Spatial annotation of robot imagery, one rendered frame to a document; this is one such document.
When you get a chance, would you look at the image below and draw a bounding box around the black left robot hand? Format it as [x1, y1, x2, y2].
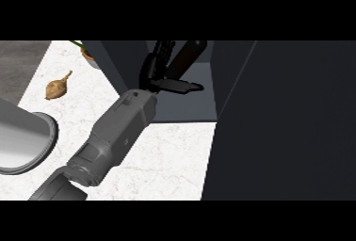
[137, 40, 205, 95]

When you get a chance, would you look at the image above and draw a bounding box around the dark brown wine bottle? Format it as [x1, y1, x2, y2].
[164, 40, 208, 81]

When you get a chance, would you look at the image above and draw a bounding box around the dark grey cabinet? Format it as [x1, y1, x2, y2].
[81, 40, 257, 123]

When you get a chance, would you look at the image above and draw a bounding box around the dark grey cabinet door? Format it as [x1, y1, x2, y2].
[201, 40, 356, 201]

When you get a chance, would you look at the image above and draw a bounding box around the brown onion with stem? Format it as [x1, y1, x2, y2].
[43, 70, 74, 101]

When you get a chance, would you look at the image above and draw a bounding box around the grey metal pot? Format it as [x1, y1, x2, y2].
[0, 98, 59, 176]

